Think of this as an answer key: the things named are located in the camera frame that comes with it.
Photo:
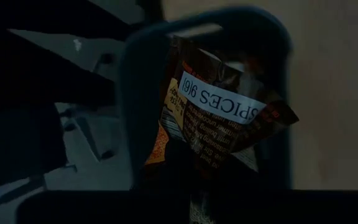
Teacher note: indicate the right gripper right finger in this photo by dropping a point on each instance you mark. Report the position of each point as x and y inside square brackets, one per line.
[253, 183]

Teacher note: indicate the brown spice packet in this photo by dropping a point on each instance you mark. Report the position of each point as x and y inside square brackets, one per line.
[219, 102]

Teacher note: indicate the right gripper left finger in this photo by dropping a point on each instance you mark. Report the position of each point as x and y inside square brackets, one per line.
[179, 168]

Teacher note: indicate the black stand beside table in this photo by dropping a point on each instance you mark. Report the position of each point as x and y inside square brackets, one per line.
[26, 77]

